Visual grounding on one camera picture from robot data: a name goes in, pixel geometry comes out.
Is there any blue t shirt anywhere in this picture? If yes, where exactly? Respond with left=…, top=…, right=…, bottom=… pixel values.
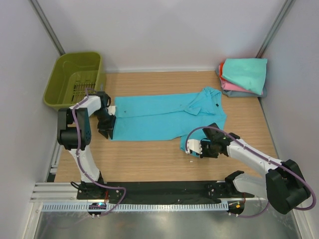
left=113, top=87, right=227, bottom=151

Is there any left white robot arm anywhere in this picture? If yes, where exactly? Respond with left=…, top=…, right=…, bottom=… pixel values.
left=57, top=91, right=116, bottom=200

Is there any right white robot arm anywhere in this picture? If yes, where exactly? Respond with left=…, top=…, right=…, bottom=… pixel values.
left=202, top=124, right=312, bottom=215

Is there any green plastic bin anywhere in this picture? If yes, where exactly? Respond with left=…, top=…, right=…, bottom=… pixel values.
left=43, top=52, right=106, bottom=111

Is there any folded pink t shirt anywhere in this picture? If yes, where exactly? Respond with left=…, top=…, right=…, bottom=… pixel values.
left=220, top=78, right=246, bottom=92

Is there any folded orange t shirt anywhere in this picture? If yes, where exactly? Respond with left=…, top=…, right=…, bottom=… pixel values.
left=219, top=62, right=224, bottom=79

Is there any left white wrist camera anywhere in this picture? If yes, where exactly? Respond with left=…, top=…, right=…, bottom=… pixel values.
left=106, top=106, right=116, bottom=116

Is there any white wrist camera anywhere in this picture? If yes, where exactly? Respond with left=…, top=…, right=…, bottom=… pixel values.
left=106, top=106, right=116, bottom=116
left=185, top=139, right=202, bottom=155

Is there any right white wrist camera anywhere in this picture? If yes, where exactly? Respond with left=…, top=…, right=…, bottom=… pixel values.
left=185, top=139, right=202, bottom=155

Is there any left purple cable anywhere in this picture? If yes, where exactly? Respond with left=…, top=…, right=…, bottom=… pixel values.
left=71, top=87, right=128, bottom=216

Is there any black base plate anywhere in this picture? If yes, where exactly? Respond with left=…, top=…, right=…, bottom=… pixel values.
left=71, top=181, right=254, bottom=205

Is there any slotted cable duct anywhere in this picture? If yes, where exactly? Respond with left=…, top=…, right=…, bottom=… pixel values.
left=41, top=201, right=228, bottom=213

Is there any aluminium frame rail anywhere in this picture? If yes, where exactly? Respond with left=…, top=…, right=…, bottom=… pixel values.
left=29, top=179, right=304, bottom=203

